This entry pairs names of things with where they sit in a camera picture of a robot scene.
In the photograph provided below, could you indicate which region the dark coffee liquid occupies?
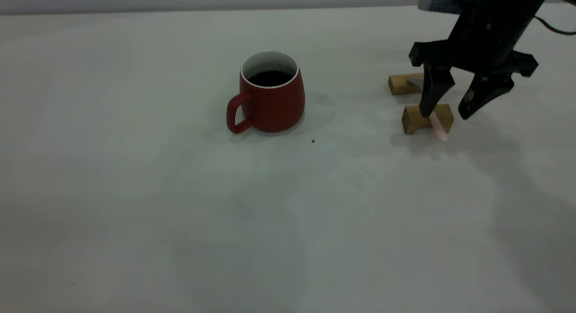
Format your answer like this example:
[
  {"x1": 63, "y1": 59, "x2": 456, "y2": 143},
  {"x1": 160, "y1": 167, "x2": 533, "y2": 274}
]
[{"x1": 247, "y1": 70, "x2": 294, "y2": 87}]

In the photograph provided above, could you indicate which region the black cable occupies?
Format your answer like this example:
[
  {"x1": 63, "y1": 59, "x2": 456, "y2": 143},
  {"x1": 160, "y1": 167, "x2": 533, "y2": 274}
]
[{"x1": 533, "y1": 0, "x2": 576, "y2": 36}]

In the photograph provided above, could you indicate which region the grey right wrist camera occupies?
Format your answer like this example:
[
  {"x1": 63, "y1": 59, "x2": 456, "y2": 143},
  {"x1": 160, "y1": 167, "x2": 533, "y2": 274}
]
[{"x1": 418, "y1": 0, "x2": 465, "y2": 13}]

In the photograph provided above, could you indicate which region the pink handled metal spoon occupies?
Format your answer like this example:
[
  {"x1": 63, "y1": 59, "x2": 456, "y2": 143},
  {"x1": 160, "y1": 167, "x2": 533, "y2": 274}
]
[{"x1": 429, "y1": 113, "x2": 449, "y2": 142}]

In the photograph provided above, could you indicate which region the red ceramic mug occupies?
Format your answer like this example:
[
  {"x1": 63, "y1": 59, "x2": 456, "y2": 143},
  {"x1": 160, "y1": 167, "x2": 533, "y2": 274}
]
[{"x1": 226, "y1": 51, "x2": 306, "y2": 134}]

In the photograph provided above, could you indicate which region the arched wooden block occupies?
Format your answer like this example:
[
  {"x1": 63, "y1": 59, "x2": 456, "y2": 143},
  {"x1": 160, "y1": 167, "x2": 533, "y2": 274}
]
[{"x1": 402, "y1": 104, "x2": 454, "y2": 135}]

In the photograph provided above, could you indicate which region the plain rectangular wooden block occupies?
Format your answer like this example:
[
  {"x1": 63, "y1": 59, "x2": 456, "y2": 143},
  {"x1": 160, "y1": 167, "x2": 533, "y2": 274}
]
[{"x1": 388, "y1": 73, "x2": 426, "y2": 96}]

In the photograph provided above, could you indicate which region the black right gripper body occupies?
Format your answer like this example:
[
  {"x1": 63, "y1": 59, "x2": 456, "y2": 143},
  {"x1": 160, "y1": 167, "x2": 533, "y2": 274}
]
[{"x1": 409, "y1": 0, "x2": 552, "y2": 77}]

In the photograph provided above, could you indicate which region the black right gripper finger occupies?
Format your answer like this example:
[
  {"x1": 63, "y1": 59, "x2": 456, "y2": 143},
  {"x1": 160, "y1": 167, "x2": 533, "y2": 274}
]
[
  {"x1": 458, "y1": 74, "x2": 514, "y2": 120},
  {"x1": 419, "y1": 63, "x2": 455, "y2": 118}
]

